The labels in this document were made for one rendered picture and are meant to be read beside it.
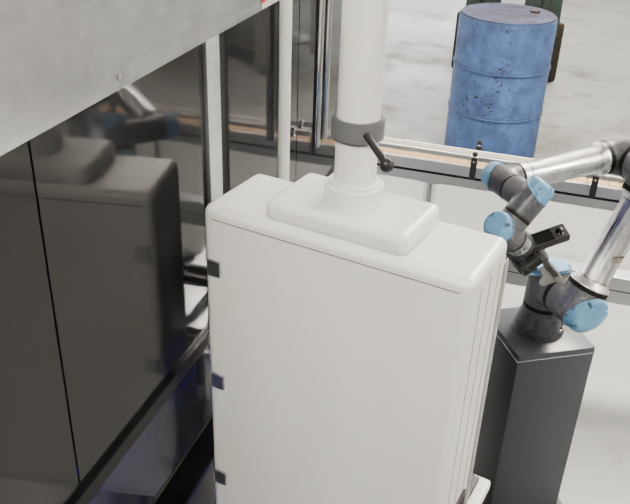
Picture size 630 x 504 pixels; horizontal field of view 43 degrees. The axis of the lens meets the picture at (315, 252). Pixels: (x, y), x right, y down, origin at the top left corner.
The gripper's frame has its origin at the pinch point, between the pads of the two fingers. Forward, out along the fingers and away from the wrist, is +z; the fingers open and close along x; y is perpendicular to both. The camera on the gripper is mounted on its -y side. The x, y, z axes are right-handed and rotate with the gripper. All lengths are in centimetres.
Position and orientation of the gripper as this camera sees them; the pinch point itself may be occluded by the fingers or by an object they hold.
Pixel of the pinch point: (553, 261)
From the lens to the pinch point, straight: 235.1
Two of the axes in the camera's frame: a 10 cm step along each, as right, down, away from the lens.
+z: 5.8, 3.1, 7.5
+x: 2.8, 7.9, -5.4
